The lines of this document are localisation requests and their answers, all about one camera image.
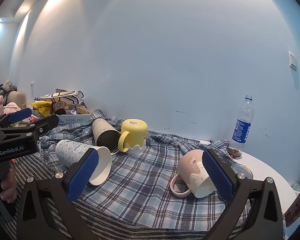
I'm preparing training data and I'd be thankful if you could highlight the yellow snack bag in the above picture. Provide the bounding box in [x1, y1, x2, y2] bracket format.
[30, 100, 52, 117]

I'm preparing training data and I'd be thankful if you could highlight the left hand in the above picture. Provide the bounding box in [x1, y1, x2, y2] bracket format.
[0, 159, 17, 203]

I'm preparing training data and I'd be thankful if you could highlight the white cardboard box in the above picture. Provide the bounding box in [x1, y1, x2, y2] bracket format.
[53, 102, 92, 125]

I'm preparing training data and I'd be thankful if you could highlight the red package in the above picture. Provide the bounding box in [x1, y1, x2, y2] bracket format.
[284, 192, 300, 227]

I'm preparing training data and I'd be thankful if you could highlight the blue plaid cloth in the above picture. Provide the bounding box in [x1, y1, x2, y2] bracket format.
[37, 121, 235, 231]

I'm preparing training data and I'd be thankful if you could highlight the yellow mug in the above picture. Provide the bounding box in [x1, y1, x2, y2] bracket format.
[118, 119, 148, 154]

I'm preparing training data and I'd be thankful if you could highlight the white wall switch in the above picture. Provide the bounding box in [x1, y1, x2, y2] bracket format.
[289, 52, 298, 71]

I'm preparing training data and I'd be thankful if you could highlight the beige steel tumbler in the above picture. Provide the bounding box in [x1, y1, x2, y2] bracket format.
[92, 118, 121, 155]

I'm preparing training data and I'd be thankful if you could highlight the white blue patterned coffee cup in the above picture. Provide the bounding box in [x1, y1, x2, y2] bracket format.
[55, 139, 113, 186]

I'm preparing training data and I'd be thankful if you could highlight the plastic water bottle blue label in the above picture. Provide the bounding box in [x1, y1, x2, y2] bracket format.
[231, 95, 254, 151]

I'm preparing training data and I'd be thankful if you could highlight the black white patterned bag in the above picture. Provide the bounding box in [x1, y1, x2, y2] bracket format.
[34, 89, 84, 105]

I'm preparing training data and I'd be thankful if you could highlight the brown nut shell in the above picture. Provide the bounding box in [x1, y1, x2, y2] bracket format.
[227, 147, 242, 159]

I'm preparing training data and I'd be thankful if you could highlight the green tin can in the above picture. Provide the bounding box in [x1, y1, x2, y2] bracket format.
[231, 164, 254, 179]

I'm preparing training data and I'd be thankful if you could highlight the pink cream mug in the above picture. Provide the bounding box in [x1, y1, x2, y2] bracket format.
[170, 150, 216, 198]

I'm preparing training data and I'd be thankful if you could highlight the beige sofa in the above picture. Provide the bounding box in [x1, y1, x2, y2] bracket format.
[6, 91, 26, 109]

